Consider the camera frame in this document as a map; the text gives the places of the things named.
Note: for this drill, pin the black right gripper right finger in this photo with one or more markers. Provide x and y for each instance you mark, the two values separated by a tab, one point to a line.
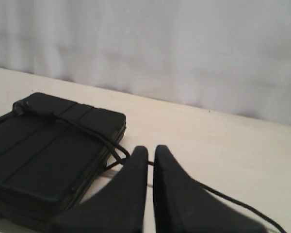
181	205

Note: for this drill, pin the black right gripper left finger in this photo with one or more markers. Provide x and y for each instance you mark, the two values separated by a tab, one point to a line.
117	208

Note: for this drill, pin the black plastic tool case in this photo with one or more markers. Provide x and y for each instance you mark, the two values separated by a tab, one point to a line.
50	149

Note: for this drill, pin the white backdrop curtain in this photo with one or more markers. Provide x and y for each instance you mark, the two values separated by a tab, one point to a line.
232	56

